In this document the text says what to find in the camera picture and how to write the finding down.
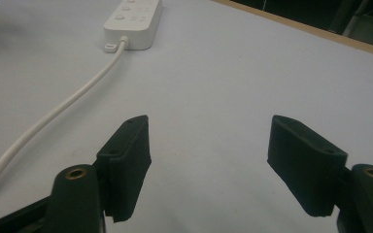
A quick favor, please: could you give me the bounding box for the metal stand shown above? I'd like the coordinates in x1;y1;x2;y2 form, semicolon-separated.
328;0;373;50

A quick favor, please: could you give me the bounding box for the white power cable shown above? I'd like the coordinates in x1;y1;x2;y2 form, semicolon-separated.
0;36;129;209

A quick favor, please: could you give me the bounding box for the white power strip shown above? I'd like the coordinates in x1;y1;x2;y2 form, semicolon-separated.
103;0;163;52

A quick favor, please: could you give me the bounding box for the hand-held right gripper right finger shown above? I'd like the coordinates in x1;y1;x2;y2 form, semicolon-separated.
266;115;349;217

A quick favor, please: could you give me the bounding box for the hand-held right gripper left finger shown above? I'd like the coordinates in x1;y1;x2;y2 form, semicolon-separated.
92;115;153;223

